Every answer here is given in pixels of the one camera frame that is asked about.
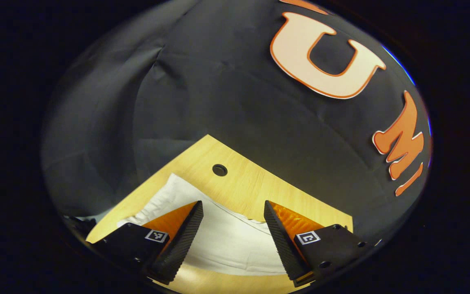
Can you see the white jeans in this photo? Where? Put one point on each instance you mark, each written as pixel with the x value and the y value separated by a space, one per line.
pixel 231 241

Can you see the black backdrop cloth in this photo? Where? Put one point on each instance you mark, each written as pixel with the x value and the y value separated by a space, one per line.
pixel 218 90

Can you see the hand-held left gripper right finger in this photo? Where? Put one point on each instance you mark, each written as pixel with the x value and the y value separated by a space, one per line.
pixel 284 243

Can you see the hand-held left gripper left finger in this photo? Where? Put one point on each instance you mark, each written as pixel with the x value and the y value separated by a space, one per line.
pixel 182 243

